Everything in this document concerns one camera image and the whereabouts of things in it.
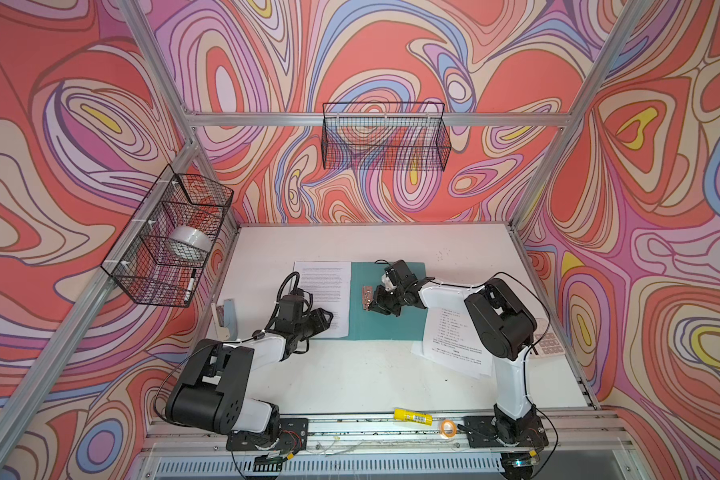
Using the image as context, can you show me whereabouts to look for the back black wire basket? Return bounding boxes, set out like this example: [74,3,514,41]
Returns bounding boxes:
[321,100,452,172]

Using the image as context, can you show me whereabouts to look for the left black wire basket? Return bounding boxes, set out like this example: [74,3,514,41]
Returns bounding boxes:
[101,166,234,308]

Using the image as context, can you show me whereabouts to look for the black wire basket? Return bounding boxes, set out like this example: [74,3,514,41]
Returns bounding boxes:
[321,100,452,172]
[101,166,234,308]

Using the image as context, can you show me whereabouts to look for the white tape roll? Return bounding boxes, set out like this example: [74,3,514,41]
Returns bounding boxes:
[169,225,213,252]

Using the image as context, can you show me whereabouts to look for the yellow glue stick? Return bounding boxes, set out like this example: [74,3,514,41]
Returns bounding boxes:
[394,408,433,426]

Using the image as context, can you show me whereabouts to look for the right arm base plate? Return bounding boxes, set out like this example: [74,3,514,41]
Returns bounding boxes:
[457,411,549,451]

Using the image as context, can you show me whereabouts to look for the pink white calculator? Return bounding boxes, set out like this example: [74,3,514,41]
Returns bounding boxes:
[532,317,565,358]

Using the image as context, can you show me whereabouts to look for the grey blue stapler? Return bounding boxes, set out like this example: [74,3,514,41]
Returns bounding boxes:
[211,299,238,341]

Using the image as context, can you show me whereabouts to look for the metal folder clip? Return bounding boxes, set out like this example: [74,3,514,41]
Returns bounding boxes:
[362,286,374,311]

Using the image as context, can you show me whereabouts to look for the teal paper folder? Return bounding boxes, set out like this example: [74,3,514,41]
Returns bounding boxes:
[318,262,427,341]

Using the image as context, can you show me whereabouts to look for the white paper sheets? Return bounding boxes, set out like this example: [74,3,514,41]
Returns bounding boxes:
[411,305,494,378]

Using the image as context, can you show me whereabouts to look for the black white marker pen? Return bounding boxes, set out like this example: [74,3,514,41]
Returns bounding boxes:
[183,269,197,306]

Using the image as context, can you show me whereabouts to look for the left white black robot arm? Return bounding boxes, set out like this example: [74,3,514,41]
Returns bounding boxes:
[163,288,334,444]

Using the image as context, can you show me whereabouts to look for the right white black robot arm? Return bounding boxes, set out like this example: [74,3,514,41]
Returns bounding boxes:
[369,260,539,446]

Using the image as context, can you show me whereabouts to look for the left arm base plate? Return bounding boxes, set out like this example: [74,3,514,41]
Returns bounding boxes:
[226,417,309,454]

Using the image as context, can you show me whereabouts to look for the printed white paper sheet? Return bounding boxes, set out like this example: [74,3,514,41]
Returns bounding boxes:
[294,261,352,339]

